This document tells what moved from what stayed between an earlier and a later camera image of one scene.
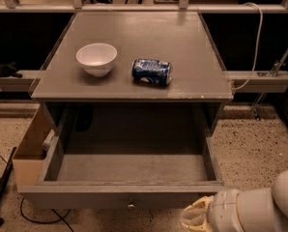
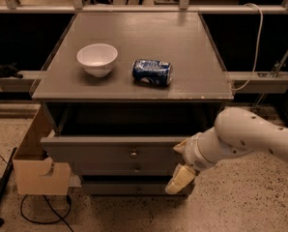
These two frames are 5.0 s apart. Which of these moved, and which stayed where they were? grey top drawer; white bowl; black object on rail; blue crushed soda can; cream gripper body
Moved: grey top drawer; cream gripper body
Stayed: blue crushed soda can; white bowl; black object on rail
